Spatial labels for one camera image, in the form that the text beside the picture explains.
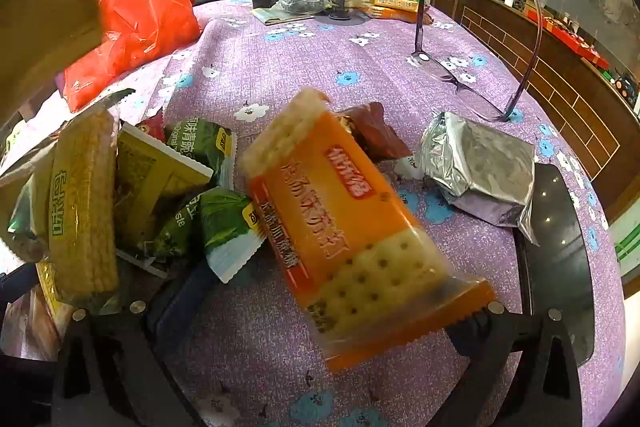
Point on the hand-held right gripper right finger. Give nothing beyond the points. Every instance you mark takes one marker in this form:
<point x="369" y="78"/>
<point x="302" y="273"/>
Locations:
<point x="500" y="332"/>

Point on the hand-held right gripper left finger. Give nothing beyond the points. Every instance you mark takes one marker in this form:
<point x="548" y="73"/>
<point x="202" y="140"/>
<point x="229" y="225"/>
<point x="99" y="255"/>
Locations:
<point x="172" y="304"/>

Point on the green pea snack packet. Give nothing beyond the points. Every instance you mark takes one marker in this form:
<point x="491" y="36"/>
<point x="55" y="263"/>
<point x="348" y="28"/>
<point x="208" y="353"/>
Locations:
<point x="225" y="217"/>
<point x="172" y="232"/>
<point x="197" y="147"/>

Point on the yellow corn packet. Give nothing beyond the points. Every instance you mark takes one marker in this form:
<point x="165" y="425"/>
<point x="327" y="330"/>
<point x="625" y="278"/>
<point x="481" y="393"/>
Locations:
<point x="82" y="217"/>

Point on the green yellow snack packet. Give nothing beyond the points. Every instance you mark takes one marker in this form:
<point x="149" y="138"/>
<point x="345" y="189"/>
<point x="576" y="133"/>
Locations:
<point x="150" y="177"/>

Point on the silver foil packet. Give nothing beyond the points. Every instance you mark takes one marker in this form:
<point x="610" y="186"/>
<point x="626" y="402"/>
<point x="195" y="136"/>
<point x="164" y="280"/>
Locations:
<point x="480" y="167"/>

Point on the orange cracker packet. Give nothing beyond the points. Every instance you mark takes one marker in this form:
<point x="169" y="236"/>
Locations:
<point x="325" y="217"/>

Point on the red snack packet gold logo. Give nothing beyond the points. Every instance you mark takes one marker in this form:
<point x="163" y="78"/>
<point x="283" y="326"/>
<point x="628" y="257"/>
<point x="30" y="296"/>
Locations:
<point x="150" y="127"/>

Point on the dark red foil snack packet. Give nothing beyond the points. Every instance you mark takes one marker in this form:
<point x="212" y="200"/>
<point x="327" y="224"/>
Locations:
<point x="375" y="132"/>

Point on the eyeglasses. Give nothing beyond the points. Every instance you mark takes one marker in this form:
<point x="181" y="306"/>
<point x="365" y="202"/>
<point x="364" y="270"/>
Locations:
<point x="458" y="83"/>

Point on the wooden sideboard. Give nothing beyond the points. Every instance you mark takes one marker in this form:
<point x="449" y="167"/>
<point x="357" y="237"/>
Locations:
<point x="550" y="72"/>

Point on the purple floral tablecloth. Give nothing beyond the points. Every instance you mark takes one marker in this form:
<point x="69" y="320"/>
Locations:
<point x="300" y="72"/>

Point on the orange plastic bag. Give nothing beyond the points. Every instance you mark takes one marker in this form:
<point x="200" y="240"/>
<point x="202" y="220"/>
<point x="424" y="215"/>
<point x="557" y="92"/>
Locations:
<point x="135" y="22"/>

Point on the printed booklet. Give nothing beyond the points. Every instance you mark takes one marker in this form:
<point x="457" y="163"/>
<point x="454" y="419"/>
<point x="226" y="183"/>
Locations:
<point x="270" y="16"/>

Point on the clear bag dark contents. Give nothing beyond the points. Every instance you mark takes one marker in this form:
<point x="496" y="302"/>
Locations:
<point x="300" y="4"/>

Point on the stack of orange green packets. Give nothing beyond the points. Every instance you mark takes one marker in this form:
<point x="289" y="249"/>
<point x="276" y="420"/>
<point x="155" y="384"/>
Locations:
<point x="390" y="4"/>

